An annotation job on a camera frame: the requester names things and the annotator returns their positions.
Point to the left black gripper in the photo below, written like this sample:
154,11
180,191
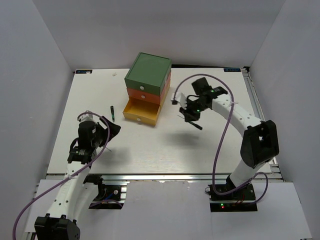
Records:
114,129

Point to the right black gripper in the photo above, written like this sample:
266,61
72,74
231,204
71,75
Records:
188,116

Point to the slim black screwdriver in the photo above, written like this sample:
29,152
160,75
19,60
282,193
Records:
112,113

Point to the yellow bottom drawer box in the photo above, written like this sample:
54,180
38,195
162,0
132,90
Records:
142,111

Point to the green top drawer box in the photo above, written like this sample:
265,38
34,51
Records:
148,73

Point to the orange drawer box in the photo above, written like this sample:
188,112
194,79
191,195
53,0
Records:
149,97

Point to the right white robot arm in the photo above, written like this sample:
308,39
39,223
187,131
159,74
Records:
222,101

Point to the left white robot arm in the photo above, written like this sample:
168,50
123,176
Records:
78,189

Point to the right black logo sticker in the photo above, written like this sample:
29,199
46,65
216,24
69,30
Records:
231,70

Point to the black logo sticker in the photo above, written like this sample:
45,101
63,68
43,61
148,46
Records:
83,71
231,70

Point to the left black logo sticker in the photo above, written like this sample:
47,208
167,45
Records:
83,71

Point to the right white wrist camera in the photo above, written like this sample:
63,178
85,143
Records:
179,98

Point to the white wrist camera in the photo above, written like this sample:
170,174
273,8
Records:
86,116
179,98

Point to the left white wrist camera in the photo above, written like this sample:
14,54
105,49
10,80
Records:
86,116

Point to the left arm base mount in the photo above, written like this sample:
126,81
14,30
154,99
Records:
111,196

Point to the aluminium front rail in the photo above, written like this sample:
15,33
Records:
153,177

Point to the aluminium rail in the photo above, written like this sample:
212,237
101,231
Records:
260,140
153,177

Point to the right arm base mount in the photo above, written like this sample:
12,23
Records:
242,200

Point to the aluminium right side rail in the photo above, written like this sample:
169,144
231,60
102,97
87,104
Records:
260,140

